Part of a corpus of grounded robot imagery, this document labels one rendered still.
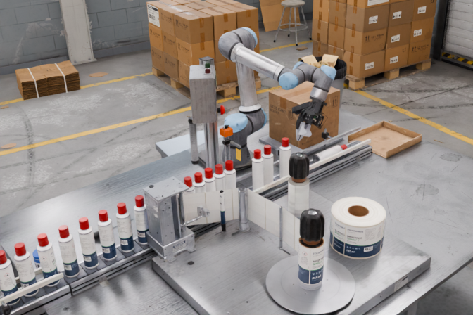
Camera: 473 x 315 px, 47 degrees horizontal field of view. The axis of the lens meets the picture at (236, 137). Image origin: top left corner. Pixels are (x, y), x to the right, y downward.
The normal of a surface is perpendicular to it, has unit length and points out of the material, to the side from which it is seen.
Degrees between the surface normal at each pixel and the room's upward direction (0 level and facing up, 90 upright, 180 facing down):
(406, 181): 0
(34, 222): 0
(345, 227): 90
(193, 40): 88
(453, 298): 1
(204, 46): 87
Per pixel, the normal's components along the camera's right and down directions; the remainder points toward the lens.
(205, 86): 0.06, 0.43
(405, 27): 0.59, 0.30
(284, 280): -0.04, -0.90
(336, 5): -0.85, 0.21
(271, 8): 0.41, 0.04
